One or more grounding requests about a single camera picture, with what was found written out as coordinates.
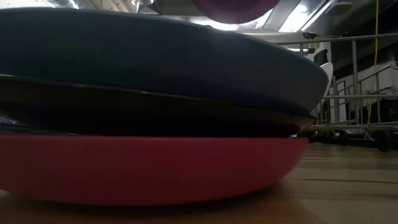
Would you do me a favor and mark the black plate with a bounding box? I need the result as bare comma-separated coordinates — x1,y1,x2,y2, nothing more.
0,73,318,138

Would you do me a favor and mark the blue plate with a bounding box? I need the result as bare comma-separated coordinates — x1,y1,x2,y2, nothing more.
0,7,330,118

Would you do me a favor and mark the purple plate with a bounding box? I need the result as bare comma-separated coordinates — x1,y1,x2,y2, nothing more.
190,0,281,25

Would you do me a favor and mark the magenta plate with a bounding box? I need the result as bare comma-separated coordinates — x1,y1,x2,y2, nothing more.
0,132,309,208

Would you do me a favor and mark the grey wire dish rack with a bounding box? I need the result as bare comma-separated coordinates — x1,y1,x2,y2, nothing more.
276,32,398,153

